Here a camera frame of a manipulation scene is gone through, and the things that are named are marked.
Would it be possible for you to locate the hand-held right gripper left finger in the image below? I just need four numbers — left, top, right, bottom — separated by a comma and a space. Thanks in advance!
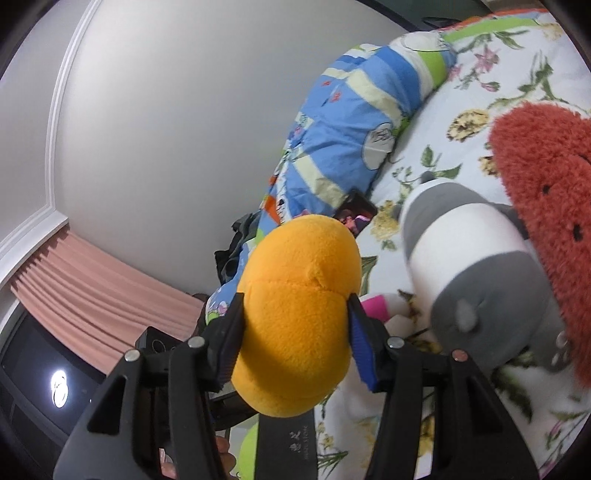
52, 292, 246, 480

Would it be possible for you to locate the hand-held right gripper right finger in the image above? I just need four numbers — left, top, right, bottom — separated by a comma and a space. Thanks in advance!
347, 294, 542, 480

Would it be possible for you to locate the pink and white plush toy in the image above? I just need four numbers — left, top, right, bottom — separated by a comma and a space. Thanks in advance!
359, 293, 413, 334

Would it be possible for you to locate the orange plush toy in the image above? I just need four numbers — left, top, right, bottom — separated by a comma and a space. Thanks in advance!
231, 215, 363, 418

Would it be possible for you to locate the grey and white plush toy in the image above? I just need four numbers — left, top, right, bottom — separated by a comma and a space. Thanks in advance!
399, 173, 571, 372

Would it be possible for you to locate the red green watermelon plush toy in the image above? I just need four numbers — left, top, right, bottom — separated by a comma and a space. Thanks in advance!
488, 102, 591, 389

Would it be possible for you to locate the person's left hand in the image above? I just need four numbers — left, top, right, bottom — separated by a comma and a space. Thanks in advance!
215, 436, 237, 480

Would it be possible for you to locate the pink curtain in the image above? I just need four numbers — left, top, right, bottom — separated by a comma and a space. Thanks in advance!
10, 226, 206, 376

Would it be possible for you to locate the dark clothing pile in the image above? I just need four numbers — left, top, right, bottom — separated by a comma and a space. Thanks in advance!
215, 212, 267, 285

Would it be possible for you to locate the yellow-green plush toy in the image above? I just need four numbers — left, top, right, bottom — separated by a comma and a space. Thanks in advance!
239, 422, 260, 480

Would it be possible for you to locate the dark window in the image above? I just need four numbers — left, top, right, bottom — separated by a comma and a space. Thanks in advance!
0, 300, 112, 445

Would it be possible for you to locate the black smartphone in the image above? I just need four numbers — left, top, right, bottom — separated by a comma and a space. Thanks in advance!
333, 188, 378, 239

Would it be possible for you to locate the blue striped cartoon quilt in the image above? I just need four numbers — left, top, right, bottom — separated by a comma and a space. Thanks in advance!
205, 10, 555, 326

